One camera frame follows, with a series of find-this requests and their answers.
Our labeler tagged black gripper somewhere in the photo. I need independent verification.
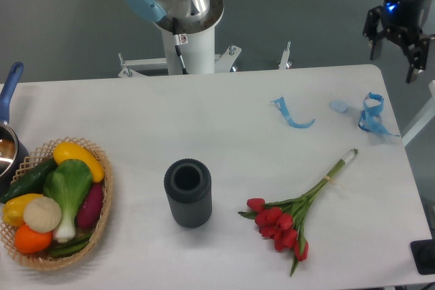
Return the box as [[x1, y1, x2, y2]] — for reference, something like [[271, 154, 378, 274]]
[[362, 0, 432, 84]]

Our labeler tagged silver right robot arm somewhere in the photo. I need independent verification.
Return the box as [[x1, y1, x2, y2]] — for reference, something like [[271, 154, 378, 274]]
[[362, 0, 434, 84]]

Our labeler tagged tangled blue tape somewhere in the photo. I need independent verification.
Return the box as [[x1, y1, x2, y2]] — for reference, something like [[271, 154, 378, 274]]
[[358, 92, 400, 137]]

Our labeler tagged small blue tape piece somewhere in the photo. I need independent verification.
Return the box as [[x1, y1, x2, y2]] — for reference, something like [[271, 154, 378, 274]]
[[329, 100, 349, 113]]

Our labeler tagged blue tape strip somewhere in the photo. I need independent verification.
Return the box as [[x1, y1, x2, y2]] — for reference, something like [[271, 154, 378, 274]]
[[271, 97, 315, 129]]

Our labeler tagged black device at table edge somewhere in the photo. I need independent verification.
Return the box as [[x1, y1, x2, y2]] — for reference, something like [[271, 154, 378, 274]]
[[410, 239, 434, 275]]

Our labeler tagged red tulip bouquet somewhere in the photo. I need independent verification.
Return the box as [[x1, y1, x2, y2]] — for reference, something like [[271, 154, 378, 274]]
[[238, 149, 359, 276]]

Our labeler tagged dark grey ribbed vase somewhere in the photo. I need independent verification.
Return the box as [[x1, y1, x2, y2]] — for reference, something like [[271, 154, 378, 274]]
[[164, 158, 212, 228]]

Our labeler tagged yellow squash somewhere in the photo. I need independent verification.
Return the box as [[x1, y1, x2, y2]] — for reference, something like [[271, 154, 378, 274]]
[[53, 141, 105, 183]]

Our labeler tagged purple sweet potato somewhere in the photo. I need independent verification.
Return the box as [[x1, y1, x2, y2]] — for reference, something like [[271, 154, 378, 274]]
[[75, 183, 103, 229]]

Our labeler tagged green bok choy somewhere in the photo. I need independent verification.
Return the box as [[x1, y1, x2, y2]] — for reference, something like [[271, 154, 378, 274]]
[[43, 159, 92, 243]]

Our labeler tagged green cucumber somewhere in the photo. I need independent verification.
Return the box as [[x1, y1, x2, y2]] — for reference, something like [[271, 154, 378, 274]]
[[1, 158, 57, 204]]

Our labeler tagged white garlic bulb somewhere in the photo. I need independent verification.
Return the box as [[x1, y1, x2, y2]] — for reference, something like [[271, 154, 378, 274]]
[[23, 196, 62, 233]]

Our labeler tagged green pea pod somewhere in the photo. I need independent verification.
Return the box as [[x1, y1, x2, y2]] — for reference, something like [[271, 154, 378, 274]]
[[48, 234, 91, 259]]

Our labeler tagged woven wicker basket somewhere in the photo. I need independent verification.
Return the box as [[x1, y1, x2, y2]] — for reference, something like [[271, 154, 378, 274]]
[[1, 137, 114, 271]]

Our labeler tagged yellow bell pepper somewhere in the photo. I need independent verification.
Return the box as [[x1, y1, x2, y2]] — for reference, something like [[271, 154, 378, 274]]
[[2, 194, 43, 228]]

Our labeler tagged orange fruit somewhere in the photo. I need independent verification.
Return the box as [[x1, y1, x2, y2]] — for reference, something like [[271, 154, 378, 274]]
[[14, 224, 52, 254]]

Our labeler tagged white frame bar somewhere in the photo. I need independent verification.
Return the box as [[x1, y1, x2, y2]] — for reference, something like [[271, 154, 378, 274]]
[[402, 80, 434, 147]]

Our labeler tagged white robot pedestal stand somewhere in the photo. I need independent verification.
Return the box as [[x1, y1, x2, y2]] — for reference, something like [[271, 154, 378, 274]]
[[117, 18, 293, 79]]

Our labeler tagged blue handled saucepan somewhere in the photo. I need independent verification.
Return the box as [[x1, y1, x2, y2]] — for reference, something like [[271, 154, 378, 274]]
[[1, 62, 29, 195]]

